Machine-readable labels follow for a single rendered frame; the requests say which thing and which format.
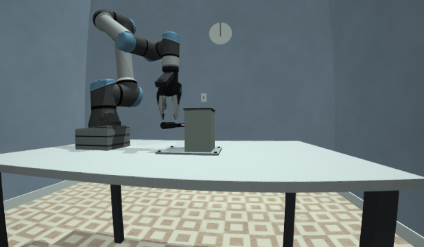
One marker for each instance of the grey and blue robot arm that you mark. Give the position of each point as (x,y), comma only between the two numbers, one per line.
(106,94)

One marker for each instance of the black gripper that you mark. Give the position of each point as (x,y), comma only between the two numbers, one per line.
(171,90)

